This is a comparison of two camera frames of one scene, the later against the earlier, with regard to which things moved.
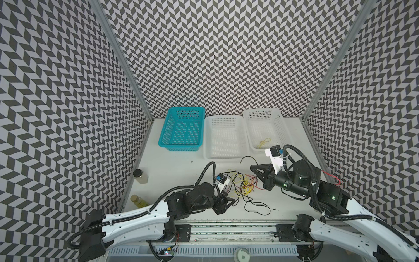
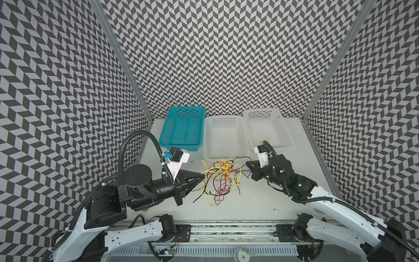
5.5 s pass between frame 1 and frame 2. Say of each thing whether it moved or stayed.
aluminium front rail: stayed
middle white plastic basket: stayed
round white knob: stayed
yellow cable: stayed
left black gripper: moved
